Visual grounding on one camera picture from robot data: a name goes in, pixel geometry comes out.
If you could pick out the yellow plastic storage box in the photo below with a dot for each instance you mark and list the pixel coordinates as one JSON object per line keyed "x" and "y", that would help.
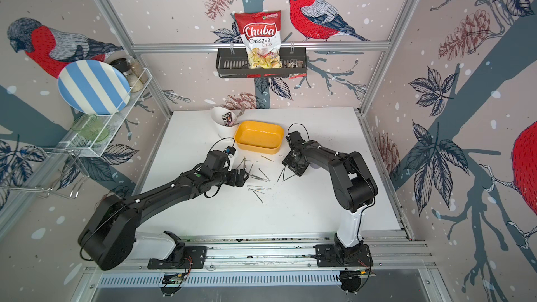
{"x": 260, "y": 137}

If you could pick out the light spice jar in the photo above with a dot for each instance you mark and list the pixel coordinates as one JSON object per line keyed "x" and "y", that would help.
{"x": 139, "y": 71}

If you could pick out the white utensil holder cup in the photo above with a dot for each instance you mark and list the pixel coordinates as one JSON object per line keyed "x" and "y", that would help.
{"x": 226, "y": 121}

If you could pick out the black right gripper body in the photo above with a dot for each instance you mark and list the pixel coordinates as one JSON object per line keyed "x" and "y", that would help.
{"x": 289, "y": 161}

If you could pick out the red cassava chips bag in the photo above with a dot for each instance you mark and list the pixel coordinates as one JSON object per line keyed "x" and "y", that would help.
{"x": 261, "y": 35}

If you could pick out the green glass cup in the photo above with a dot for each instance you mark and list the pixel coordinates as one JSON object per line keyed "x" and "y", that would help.
{"x": 91, "y": 128}

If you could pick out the black wire wall basket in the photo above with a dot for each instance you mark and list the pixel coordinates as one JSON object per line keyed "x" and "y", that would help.
{"x": 289, "y": 62}

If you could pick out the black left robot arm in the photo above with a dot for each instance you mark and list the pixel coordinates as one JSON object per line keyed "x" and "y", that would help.
{"x": 109, "y": 236}

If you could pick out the clear wire wall shelf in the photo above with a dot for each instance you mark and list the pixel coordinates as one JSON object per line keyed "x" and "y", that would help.
{"x": 74, "y": 144}

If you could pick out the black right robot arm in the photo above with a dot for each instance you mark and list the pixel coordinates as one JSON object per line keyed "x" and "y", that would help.
{"x": 353, "y": 184}

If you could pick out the blue white striped plate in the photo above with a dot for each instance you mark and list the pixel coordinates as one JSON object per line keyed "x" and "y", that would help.
{"x": 94, "y": 87}

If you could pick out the dark lid spice jar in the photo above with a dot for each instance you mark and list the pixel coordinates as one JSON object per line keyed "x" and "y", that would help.
{"x": 123, "y": 66}

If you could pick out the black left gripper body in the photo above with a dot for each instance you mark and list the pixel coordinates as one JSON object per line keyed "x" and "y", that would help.
{"x": 231, "y": 177}

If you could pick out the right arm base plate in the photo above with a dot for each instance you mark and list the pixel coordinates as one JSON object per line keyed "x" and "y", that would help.
{"x": 336, "y": 254}

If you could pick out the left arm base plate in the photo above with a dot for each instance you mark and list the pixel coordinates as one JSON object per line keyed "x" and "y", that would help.
{"x": 182, "y": 256}

